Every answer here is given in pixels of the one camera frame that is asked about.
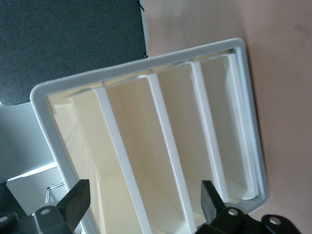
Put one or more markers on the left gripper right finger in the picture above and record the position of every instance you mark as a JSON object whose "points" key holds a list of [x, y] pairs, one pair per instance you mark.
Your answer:
{"points": [[219, 214]]}

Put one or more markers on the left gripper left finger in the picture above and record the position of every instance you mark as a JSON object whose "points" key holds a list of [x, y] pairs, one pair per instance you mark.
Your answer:
{"points": [[70, 209]]}

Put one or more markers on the white drawer cabinet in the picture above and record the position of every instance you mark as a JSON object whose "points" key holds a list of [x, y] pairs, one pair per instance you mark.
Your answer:
{"points": [[44, 117]]}

